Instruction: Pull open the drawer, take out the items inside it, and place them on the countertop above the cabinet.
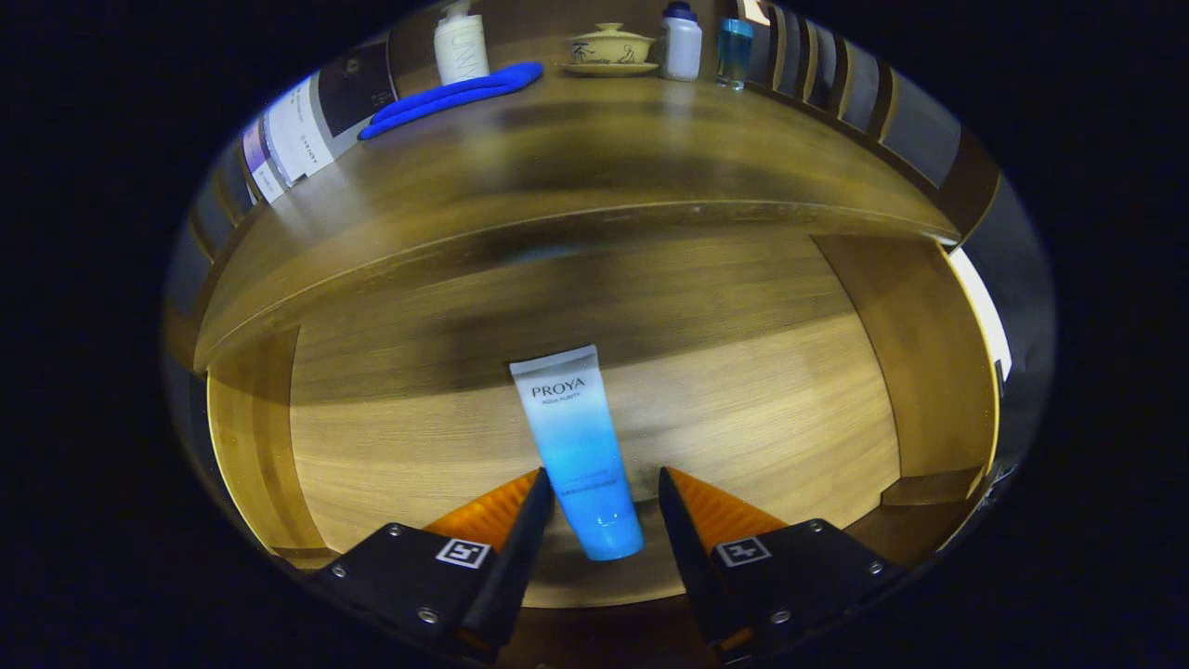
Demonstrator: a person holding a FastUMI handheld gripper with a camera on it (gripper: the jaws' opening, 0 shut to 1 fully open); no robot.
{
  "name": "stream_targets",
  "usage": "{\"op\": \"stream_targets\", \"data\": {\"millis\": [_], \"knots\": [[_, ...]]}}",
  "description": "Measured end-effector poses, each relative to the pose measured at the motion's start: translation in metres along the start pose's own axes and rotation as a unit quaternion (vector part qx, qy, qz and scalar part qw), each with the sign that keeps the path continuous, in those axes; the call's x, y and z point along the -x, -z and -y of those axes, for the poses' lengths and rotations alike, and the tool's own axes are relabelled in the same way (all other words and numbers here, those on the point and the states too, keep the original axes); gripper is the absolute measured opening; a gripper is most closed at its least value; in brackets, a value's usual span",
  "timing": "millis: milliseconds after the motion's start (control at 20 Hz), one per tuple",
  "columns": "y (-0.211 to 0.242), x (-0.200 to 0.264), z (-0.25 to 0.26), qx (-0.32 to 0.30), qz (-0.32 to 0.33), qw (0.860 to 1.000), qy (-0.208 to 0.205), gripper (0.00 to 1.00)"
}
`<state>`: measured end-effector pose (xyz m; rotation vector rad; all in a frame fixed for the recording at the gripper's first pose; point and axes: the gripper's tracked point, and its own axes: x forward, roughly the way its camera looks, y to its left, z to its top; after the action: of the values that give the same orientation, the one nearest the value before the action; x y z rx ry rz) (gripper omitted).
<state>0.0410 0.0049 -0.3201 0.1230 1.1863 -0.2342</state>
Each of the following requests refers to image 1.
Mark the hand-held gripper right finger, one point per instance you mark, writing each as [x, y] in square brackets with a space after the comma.
[799, 567]

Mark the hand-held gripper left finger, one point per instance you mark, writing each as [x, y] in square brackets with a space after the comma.
[418, 576]

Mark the blue white cosmetic tube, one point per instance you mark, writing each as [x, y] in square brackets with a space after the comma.
[576, 437]

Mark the brown wooden countertop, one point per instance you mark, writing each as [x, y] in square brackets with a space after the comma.
[650, 158]

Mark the brown wooden cabinet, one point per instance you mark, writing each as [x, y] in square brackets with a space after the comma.
[529, 28]

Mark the purple book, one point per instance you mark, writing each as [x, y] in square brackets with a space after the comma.
[255, 153]

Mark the blue folded cloth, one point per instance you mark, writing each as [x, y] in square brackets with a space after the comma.
[446, 98]

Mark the clear blue bottle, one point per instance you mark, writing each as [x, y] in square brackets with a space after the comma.
[735, 51]

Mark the white pump bottle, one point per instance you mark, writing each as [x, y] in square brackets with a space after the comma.
[462, 51]

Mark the white bottle with blue cap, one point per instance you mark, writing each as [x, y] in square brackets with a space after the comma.
[682, 46]

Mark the beige lidded teacup with saucer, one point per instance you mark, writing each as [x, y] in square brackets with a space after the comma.
[609, 48]

